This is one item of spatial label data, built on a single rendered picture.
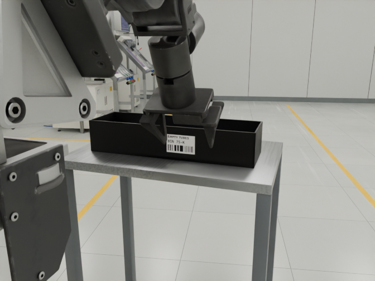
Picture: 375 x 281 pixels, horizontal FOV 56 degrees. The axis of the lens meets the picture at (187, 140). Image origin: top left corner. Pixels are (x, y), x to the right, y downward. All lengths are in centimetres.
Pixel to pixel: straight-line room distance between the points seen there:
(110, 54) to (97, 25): 2
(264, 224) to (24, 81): 86
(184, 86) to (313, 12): 718
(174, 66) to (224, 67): 700
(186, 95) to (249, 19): 699
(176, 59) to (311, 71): 720
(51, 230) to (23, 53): 27
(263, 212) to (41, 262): 67
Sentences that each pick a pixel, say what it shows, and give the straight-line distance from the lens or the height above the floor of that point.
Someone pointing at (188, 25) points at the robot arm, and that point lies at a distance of 49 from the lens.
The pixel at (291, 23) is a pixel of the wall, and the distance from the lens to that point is 758.
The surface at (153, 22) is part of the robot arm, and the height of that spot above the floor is 119.
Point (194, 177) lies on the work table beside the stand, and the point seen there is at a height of 80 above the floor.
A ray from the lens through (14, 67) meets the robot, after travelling 24.
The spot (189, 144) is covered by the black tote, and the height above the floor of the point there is 86.
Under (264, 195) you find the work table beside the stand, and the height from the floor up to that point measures 77.
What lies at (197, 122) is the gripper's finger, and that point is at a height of 105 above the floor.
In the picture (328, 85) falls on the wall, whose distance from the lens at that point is 778.
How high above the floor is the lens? 116
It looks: 15 degrees down
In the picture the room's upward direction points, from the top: straight up
